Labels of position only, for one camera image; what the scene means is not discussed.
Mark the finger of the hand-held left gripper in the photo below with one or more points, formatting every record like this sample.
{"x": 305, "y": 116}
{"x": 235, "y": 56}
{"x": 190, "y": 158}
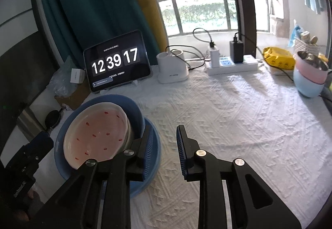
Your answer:
{"x": 41, "y": 143}

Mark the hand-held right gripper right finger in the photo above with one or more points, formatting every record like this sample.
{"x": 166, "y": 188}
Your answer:
{"x": 181, "y": 151}

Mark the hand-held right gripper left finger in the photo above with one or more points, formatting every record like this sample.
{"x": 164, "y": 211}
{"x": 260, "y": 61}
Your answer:
{"x": 147, "y": 151}

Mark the light blue plate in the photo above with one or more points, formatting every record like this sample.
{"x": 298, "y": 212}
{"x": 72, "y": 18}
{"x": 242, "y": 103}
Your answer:
{"x": 155, "y": 156}

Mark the cream bowl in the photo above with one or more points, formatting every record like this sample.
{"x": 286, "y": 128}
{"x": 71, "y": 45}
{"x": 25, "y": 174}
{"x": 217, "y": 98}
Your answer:
{"x": 130, "y": 130}

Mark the dark blue bowl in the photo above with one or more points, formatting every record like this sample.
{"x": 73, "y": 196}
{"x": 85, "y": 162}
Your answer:
{"x": 134, "y": 114}

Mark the pink speckled bowl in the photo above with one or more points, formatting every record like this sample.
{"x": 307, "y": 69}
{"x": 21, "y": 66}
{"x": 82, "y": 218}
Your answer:
{"x": 96, "y": 135}

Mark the person's left hand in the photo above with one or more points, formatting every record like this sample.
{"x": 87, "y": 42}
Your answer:
{"x": 32, "y": 195}

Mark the black round lid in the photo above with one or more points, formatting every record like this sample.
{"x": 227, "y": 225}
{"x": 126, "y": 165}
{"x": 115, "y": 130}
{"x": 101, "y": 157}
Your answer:
{"x": 53, "y": 117}

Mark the cardboard box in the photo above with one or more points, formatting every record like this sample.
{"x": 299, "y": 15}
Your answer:
{"x": 75, "y": 96}

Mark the white textured tablecloth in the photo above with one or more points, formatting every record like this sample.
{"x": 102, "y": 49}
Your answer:
{"x": 233, "y": 114}

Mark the clear plastic bag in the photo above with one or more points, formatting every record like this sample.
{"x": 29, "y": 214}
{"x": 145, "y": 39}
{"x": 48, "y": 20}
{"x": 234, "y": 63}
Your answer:
{"x": 59, "y": 81}

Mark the clear tablet stand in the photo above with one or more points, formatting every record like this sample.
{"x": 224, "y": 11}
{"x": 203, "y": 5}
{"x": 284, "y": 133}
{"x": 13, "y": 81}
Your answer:
{"x": 133, "y": 83}

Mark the small white box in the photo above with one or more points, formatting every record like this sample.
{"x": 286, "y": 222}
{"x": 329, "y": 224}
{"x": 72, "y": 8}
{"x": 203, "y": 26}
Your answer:
{"x": 77, "y": 75}

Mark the tablet with clock display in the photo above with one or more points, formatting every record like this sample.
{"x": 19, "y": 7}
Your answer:
{"x": 116, "y": 60}

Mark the white power strip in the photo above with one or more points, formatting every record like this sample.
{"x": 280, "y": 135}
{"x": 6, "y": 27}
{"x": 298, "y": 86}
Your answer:
{"x": 233, "y": 68}

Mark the white charger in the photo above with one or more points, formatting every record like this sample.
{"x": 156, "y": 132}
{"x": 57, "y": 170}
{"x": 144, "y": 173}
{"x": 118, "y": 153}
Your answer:
{"x": 214, "y": 56}

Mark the black charger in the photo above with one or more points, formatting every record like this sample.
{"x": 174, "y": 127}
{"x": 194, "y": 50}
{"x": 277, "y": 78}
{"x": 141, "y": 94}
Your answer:
{"x": 236, "y": 52}

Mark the yellow packet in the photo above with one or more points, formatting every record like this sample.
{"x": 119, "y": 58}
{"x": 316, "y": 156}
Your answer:
{"x": 278, "y": 59}

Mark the yellow curtain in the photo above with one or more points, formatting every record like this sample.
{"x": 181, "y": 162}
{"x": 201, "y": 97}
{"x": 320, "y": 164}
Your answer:
{"x": 147, "y": 16}

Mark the light blue bowl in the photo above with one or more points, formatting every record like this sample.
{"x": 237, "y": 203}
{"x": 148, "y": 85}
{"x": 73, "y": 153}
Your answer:
{"x": 306, "y": 86}

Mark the teal curtain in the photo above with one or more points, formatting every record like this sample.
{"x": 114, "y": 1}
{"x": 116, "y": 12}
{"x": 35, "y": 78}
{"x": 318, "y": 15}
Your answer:
{"x": 90, "y": 11}

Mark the pink steel-lined bowl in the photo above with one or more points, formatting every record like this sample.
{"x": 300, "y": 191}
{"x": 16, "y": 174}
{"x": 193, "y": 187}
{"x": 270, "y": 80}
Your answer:
{"x": 308, "y": 73}

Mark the blue plastic bag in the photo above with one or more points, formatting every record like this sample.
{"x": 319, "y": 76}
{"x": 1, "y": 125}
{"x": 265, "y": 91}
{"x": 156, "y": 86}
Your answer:
{"x": 297, "y": 34}

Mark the white basket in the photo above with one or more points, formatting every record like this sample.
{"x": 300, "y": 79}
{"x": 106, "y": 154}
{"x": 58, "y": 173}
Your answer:
{"x": 308, "y": 46}

